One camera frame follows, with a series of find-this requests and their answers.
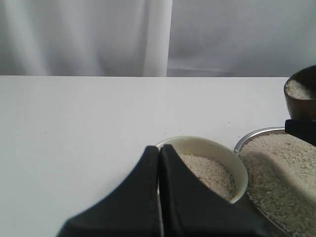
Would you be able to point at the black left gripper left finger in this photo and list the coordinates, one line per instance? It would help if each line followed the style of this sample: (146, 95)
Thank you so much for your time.
(131, 210)

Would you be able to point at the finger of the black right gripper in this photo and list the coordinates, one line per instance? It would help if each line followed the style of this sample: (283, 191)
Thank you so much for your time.
(302, 129)

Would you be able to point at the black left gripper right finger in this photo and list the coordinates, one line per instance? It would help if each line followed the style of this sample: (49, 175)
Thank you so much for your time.
(190, 209)

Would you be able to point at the brown wooden cup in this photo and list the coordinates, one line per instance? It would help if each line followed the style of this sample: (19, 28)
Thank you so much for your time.
(300, 94)

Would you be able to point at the steel tray of rice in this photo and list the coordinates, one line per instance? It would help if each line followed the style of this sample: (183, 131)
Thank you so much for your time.
(282, 179)

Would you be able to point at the small cream ceramic bowl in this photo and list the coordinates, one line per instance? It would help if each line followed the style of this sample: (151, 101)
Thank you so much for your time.
(219, 168)

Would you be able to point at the white backdrop curtain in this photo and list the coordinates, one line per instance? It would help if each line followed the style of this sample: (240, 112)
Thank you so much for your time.
(157, 38)

